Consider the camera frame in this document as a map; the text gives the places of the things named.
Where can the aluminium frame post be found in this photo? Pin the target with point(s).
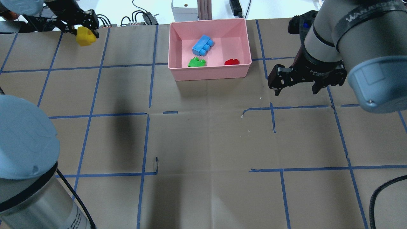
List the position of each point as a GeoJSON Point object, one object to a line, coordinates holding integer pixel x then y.
{"type": "Point", "coordinates": [204, 9]}

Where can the black power adapter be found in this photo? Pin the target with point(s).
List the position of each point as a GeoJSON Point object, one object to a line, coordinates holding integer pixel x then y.
{"type": "Point", "coordinates": [236, 8]}

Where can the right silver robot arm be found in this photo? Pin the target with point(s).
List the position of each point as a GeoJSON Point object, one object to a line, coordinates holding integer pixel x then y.
{"type": "Point", "coordinates": [359, 41]}

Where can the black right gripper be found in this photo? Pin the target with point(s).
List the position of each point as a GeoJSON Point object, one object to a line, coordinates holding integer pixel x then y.
{"type": "Point", "coordinates": [318, 67]}

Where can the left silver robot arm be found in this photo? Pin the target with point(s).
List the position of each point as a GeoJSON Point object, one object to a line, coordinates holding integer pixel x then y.
{"type": "Point", "coordinates": [34, 193]}

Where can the red toy block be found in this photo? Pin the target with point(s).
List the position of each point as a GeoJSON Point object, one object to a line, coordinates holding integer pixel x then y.
{"type": "Point", "coordinates": [231, 62]}

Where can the white square box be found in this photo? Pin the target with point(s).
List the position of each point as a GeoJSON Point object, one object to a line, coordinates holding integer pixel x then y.
{"type": "Point", "coordinates": [184, 10]}

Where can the blue toy block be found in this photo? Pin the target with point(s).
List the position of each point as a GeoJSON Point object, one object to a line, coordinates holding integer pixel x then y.
{"type": "Point", "coordinates": [202, 46]}

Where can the yellow toy block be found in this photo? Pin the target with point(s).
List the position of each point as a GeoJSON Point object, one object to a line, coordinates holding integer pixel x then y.
{"type": "Point", "coordinates": [85, 36]}

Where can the green toy block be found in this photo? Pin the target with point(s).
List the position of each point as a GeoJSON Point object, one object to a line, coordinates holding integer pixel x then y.
{"type": "Point", "coordinates": [196, 62]}

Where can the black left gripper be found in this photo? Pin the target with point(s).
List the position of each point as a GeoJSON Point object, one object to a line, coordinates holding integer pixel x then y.
{"type": "Point", "coordinates": [62, 14]}

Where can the pink plastic box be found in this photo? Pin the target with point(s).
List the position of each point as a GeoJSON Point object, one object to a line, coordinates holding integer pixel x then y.
{"type": "Point", "coordinates": [231, 42]}

